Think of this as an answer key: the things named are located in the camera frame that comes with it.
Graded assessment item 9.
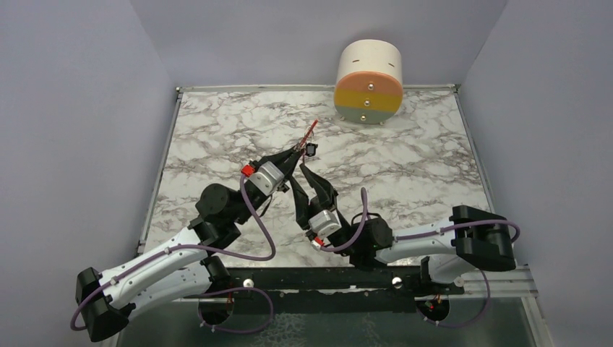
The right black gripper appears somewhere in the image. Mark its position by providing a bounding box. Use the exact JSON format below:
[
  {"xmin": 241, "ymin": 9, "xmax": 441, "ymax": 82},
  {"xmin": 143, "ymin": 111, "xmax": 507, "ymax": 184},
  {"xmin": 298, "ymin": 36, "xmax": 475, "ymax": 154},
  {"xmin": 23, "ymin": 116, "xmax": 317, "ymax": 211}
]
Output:
[{"xmin": 288, "ymin": 165, "xmax": 357, "ymax": 257}]

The silver spiral keyring holder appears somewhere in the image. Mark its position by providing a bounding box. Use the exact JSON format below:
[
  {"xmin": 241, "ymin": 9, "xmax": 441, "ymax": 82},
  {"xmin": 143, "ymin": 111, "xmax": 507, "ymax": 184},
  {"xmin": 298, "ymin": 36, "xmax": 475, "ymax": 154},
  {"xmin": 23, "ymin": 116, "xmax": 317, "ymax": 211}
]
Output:
[{"xmin": 292, "ymin": 135, "xmax": 309, "ymax": 161}]

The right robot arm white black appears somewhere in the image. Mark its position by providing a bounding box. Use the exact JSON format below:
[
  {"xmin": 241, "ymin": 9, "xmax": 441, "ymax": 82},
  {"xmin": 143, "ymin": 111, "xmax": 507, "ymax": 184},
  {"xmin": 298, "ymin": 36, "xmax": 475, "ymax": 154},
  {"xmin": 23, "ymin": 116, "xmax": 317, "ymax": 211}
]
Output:
[{"xmin": 288, "ymin": 164, "xmax": 520, "ymax": 294}]

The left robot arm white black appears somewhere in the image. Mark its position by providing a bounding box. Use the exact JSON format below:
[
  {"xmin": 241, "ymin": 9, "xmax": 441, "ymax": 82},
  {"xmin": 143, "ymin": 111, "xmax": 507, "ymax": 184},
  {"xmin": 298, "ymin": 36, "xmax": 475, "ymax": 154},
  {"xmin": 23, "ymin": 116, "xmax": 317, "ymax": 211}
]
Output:
[{"xmin": 70, "ymin": 146, "xmax": 304, "ymax": 342}]

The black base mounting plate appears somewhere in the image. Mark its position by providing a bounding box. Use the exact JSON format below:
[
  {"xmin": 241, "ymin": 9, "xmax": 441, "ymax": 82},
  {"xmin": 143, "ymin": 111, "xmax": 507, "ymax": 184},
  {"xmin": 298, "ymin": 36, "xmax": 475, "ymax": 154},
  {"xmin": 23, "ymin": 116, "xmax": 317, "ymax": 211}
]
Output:
[{"xmin": 192, "ymin": 266, "xmax": 464, "ymax": 314}]

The round tricolour drawer box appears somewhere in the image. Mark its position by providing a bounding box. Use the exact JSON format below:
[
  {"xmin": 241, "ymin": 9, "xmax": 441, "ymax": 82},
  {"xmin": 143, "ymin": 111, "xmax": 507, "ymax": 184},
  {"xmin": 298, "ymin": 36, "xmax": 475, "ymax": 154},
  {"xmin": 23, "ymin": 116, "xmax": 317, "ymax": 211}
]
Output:
[{"xmin": 333, "ymin": 39, "xmax": 404, "ymax": 124}]

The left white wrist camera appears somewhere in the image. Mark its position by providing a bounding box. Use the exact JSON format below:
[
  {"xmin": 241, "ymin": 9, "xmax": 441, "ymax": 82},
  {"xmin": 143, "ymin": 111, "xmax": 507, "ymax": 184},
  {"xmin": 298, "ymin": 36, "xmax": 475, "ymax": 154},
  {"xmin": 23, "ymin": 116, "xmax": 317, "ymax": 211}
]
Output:
[{"xmin": 241, "ymin": 161, "xmax": 285, "ymax": 197}]

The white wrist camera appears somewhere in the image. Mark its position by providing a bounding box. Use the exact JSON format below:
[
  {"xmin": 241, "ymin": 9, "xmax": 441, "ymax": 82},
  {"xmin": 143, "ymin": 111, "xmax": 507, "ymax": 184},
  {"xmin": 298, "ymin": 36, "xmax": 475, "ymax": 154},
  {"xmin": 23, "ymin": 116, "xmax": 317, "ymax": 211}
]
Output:
[
  {"xmin": 308, "ymin": 210, "xmax": 342, "ymax": 251},
  {"xmin": 241, "ymin": 161, "xmax": 285, "ymax": 197}
]

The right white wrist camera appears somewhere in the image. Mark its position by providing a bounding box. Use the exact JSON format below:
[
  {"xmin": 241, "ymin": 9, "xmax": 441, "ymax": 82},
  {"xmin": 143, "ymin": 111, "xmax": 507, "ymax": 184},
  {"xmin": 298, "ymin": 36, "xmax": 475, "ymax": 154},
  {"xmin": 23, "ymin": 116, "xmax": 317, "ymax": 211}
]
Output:
[{"xmin": 308, "ymin": 210, "xmax": 342, "ymax": 251}]

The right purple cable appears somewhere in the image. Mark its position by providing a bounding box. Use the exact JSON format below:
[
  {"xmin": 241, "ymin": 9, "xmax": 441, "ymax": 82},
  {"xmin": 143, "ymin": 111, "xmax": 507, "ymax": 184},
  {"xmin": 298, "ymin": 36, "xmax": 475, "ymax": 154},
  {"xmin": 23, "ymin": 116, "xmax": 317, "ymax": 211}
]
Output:
[{"xmin": 318, "ymin": 187, "xmax": 522, "ymax": 330}]

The purple cable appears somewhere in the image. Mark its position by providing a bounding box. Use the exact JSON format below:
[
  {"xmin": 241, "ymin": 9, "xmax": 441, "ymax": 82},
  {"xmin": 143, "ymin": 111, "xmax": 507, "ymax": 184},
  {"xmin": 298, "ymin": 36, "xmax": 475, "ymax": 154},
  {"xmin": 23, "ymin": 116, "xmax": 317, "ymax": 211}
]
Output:
[
  {"xmin": 70, "ymin": 174, "xmax": 278, "ymax": 335},
  {"xmin": 318, "ymin": 187, "xmax": 522, "ymax": 330}
]

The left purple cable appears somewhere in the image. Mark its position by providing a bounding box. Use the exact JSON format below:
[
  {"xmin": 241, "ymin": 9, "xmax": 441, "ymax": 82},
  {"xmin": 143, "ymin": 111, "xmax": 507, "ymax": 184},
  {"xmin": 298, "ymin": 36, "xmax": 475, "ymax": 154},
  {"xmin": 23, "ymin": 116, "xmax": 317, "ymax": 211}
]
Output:
[{"xmin": 70, "ymin": 174, "xmax": 278, "ymax": 335}]

